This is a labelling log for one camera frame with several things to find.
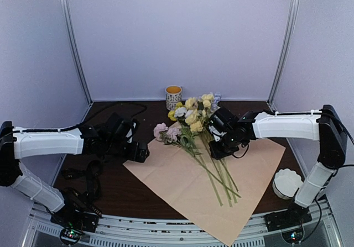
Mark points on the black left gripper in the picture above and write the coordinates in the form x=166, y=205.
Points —
x=141, y=157

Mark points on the white scalloped bowl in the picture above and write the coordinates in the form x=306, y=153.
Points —
x=285, y=183

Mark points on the cream fake flower bunch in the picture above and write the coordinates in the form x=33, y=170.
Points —
x=207, y=103

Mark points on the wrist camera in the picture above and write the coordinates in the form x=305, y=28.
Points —
x=221, y=122
x=132, y=129

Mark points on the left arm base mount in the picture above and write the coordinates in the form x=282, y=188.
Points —
x=75, y=223

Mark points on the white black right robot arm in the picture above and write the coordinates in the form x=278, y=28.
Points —
x=322, y=126

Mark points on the pale pink rose stem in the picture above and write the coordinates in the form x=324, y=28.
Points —
x=190, y=123

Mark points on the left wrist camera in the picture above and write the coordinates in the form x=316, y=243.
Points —
x=132, y=129

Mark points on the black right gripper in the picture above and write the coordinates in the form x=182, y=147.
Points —
x=217, y=153

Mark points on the yellow fake flower stem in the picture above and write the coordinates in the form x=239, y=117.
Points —
x=191, y=125

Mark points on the aluminium front rail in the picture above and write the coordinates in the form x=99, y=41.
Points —
x=322, y=230

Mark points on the left aluminium frame post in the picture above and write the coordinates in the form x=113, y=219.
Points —
x=74, y=50

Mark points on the blue fake flower stem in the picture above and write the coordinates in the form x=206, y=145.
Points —
x=227, y=181

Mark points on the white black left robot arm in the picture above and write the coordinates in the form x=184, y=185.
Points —
x=114, y=137

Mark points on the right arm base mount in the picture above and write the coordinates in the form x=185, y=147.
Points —
x=290, y=222

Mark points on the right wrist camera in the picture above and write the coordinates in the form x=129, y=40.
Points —
x=221, y=122

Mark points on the peach wrapping paper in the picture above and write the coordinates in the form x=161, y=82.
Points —
x=173, y=175

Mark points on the pink fake flower stem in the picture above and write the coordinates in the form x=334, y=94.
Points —
x=215, y=180

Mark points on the patterned cup yellow inside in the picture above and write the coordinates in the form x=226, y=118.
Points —
x=173, y=95

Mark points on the black printed ribbon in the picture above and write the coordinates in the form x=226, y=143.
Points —
x=84, y=202

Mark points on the aluminium frame post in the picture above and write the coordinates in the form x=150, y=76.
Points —
x=74, y=50
x=289, y=29

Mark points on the right aluminium frame post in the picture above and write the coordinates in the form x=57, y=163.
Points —
x=289, y=29

